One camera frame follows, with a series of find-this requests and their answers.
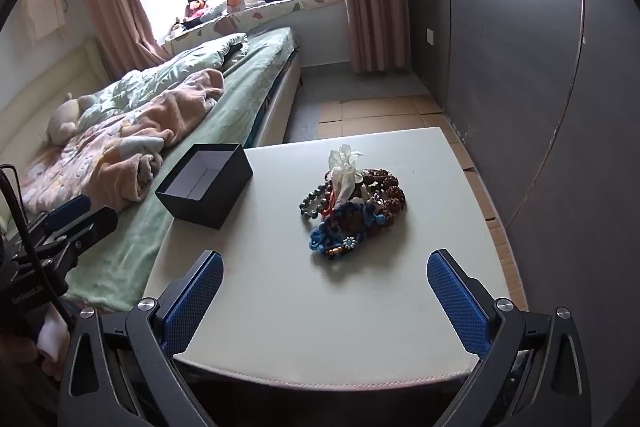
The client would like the reddish brown bead bracelet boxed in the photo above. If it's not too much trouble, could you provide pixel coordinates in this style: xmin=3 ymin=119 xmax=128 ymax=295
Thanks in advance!
xmin=345 ymin=186 xmax=407 ymax=238

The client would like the leaf print window seat cushion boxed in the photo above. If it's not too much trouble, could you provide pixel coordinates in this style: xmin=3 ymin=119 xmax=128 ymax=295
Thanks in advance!
xmin=165 ymin=0 xmax=347 ymax=54

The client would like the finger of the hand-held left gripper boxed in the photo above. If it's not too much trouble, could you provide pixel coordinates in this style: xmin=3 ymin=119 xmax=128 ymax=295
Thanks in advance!
xmin=30 ymin=194 xmax=92 ymax=233
xmin=45 ymin=206 xmax=119 ymax=260

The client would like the white ribbon flower hair tie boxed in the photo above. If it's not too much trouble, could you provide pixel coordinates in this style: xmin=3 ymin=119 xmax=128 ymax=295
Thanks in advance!
xmin=327 ymin=145 xmax=363 ymax=208

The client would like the dark brown bead bracelet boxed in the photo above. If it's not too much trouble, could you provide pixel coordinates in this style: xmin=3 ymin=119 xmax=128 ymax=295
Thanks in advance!
xmin=361 ymin=168 xmax=401 ymax=190

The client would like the small flower bead bracelet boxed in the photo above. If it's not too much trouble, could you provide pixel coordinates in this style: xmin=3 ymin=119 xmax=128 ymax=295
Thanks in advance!
xmin=325 ymin=236 xmax=364 ymax=259

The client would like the grey wardrobe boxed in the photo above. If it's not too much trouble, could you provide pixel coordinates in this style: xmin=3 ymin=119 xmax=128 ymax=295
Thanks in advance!
xmin=397 ymin=0 xmax=640 ymax=308

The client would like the pale green printed quilt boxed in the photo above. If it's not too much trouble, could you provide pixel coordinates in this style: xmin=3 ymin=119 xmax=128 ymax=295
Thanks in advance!
xmin=75 ymin=33 xmax=251 ymax=128

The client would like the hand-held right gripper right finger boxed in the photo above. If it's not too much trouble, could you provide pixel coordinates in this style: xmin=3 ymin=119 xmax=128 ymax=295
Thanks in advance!
xmin=426 ymin=249 xmax=593 ymax=427

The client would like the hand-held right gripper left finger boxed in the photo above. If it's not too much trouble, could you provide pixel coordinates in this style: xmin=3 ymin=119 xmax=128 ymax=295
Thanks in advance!
xmin=57 ymin=250 xmax=224 ymax=427

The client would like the blue knotted cord bracelet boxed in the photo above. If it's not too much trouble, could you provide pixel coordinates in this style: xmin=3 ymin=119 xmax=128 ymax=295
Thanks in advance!
xmin=308 ymin=202 xmax=388 ymax=256

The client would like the black jewelry box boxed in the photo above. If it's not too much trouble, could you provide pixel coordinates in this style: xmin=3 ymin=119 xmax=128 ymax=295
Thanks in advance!
xmin=155 ymin=143 xmax=254 ymax=230

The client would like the red cord bracelet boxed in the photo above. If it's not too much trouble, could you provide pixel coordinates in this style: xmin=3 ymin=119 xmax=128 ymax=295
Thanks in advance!
xmin=322 ymin=188 xmax=342 ymax=221

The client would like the beige hanging cloth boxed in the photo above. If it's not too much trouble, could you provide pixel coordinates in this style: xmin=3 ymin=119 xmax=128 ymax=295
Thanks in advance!
xmin=24 ymin=0 xmax=69 ymax=42

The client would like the pink fleece blanket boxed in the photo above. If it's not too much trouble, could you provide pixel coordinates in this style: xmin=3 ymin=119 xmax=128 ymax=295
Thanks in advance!
xmin=22 ymin=69 xmax=226 ymax=215

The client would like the beige plush toy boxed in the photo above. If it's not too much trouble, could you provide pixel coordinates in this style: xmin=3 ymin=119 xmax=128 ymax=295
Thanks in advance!
xmin=46 ymin=93 xmax=101 ymax=144

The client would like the bed with green sheet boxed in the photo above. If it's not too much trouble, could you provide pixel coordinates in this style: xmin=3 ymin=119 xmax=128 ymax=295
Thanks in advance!
xmin=0 ymin=27 xmax=303 ymax=314

